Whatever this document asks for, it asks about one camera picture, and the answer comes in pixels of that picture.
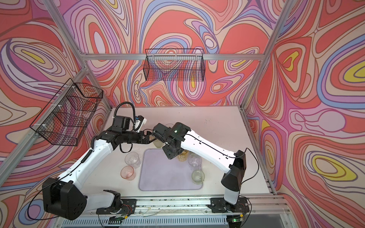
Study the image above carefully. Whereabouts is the pale green textured cup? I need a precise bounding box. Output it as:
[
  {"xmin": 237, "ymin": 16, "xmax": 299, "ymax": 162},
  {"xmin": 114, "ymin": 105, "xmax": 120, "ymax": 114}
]
[{"xmin": 192, "ymin": 170, "xmax": 205, "ymax": 184}]

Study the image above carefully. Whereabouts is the clear faceted glass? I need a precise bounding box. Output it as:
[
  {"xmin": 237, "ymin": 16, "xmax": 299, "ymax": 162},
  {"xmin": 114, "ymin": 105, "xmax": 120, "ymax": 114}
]
[{"xmin": 188, "ymin": 154, "xmax": 202, "ymax": 171}]

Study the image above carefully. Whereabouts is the black wire basket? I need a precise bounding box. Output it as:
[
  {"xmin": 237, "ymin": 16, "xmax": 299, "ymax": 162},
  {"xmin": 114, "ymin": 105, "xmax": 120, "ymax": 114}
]
[
  {"xmin": 29, "ymin": 79, "xmax": 104, "ymax": 146},
  {"xmin": 143, "ymin": 48, "xmax": 205, "ymax": 82}
]

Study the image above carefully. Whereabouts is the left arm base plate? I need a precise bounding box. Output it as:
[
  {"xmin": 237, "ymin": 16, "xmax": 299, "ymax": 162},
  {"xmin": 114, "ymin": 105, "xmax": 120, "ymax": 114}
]
[{"xmin": 96, "ymin": 199, "xmax": 137, "ymax": 215}]

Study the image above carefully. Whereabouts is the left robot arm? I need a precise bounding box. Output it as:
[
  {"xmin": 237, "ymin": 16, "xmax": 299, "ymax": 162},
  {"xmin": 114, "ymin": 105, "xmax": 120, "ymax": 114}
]
[{"xmin": 42, "ymin": 131, "xmax": 153, "ymax": 220}]

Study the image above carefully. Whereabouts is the tall pale green cup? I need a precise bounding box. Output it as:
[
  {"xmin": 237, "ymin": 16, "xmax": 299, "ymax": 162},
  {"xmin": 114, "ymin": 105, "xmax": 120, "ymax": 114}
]
[{"xmin": 153, "ymin": 140, "xmax": 164, "ymax": 149}]

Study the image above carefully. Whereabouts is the pink cup front left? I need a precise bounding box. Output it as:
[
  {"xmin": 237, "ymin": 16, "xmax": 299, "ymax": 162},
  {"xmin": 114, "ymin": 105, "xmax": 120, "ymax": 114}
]
[{"xmin": 120, "ymin": 166, "xmax": 136, "ymax": 181}]

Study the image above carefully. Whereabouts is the yellow smooth cup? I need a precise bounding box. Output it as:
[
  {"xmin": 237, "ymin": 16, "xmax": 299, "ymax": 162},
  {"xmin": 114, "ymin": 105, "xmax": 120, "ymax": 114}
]
[{"xmin": 177, "ymin": 150, "xmax": 189, "ymax": 162}]

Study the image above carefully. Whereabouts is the lavender plastic tray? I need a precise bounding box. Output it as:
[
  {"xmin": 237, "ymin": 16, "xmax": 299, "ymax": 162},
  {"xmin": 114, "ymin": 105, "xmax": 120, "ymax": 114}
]
[{"xmin": 138, "ymin": 149, "xmax": 202, "ymax": 192}]

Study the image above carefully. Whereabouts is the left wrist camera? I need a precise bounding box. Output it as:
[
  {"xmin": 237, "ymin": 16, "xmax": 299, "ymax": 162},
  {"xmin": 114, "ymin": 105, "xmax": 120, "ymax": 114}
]
[{"xmin": 112, "ymin": 116, "xmax": 147, "ymax": 132}]

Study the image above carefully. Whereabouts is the black wire basket left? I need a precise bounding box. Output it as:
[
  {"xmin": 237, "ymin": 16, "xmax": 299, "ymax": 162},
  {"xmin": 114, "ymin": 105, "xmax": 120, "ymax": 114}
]
[{"xmin": 29, "ymin": 79, "xmax": 104, "ymax": 146}]

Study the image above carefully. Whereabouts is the clear glass left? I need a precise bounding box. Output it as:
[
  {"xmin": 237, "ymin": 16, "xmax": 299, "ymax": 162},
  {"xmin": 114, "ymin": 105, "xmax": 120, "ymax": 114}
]
[{"xmin": 125, "ymin": 152, "xmax": 141, "ymax": 169}]

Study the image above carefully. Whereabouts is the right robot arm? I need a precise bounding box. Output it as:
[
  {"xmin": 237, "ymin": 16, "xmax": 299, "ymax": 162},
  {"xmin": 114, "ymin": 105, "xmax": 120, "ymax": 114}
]
[{"xmin": 152, "ymin": 122, "xmax": 247, "ymax": 205}]

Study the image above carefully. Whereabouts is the black wire basket back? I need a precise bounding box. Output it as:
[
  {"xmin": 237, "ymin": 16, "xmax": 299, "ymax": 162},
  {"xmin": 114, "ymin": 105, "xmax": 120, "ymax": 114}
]
[{"xmin": 143, "ymin": 48, "xmax": 205, "ymax": 82}]

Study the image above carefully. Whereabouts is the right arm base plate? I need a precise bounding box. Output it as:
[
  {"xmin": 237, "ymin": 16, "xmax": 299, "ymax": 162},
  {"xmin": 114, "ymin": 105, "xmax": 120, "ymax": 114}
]
[{"xmin": 207, "ymin": 197, "xmax": 250, "ymax": 214}]

